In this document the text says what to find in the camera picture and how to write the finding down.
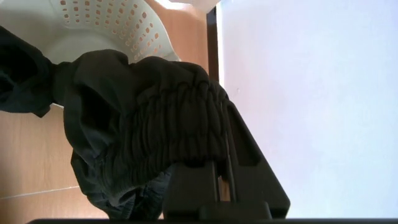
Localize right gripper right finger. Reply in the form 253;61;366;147
221;100;291;219

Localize white laundry basket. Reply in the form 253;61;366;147
0;0;181;65

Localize black shorts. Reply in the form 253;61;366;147
51;49;231;220

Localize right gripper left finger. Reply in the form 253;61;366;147
163;161;219;219

